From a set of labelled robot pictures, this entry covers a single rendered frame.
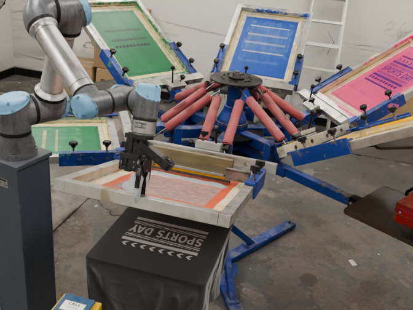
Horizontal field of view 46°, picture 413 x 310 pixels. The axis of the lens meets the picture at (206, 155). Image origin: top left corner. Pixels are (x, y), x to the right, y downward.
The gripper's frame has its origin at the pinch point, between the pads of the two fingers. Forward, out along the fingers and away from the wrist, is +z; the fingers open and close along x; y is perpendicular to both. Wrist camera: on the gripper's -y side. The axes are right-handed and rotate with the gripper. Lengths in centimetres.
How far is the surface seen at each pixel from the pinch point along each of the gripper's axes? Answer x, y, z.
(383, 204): -96, -85, 5
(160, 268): -15.5, -5.2, 27.6
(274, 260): -192, -37, 78
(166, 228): -39.5, 1.4, 21.0
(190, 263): -21.9, -14.1, 25.9
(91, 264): -12.6, 19.1, 31.1
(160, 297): -15.3, -6.9, 37.9
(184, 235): -37.7, -6.6, 21.5
